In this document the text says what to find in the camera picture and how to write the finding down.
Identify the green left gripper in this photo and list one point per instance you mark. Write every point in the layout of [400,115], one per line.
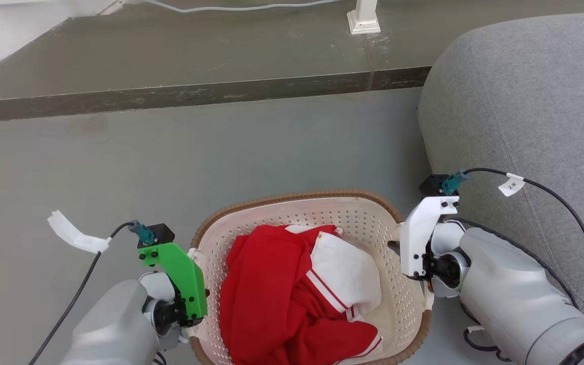
[188,279]

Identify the red and white garment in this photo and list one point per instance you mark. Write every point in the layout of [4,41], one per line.
[261,294]

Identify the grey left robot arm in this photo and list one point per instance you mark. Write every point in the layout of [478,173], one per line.
[114,324]

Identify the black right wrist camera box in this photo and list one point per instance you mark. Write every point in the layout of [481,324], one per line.
[431,185]

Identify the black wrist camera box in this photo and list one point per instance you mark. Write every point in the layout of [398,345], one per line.
[431,185]
[162,234]

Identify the grey fabric sofa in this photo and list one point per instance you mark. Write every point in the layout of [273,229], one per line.
[525,101]

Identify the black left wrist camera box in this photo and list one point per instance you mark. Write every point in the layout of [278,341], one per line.
[162,234]

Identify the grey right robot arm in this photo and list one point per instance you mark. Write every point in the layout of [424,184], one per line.
[515,294]

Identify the white wooden railing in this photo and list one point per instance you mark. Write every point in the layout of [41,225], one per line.
[364,15]

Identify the cream perforated laundry basket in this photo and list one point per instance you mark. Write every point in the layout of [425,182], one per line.
[363,218]

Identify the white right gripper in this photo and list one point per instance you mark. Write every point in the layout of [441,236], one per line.
[416,238]

